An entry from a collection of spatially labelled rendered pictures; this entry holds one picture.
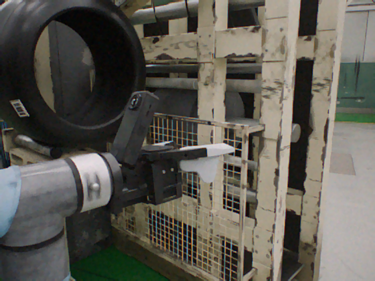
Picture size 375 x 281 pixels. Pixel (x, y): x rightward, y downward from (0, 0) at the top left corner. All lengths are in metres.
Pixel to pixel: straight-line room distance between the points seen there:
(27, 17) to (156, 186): 0.83
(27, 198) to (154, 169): 0.17
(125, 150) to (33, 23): 0.78
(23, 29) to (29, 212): 0.83
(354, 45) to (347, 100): 1.48
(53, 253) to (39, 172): 0.10
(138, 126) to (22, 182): 0.17
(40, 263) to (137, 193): 0.15
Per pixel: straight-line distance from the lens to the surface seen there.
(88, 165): 0.43
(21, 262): 0.44
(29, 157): 1.38
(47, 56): 1.62
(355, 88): 10.19
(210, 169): 0.51
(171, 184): 0.50
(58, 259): 0.45
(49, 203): 0.41
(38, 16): 1.18
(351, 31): 10.28
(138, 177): 0.49
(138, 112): 0.47
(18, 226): 0.42
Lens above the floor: 1.19
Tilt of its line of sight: 12 degrees down
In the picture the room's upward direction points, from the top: straight up
